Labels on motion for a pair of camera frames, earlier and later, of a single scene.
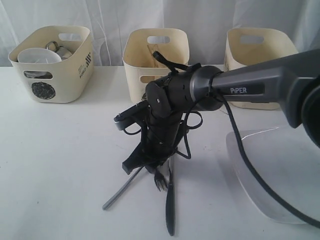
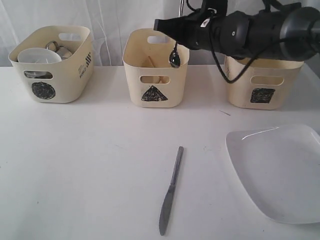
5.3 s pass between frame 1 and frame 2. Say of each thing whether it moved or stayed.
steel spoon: moved
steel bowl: stayed
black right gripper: moved
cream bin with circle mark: stayed
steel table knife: moved
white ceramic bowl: stayed
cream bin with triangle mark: stayed
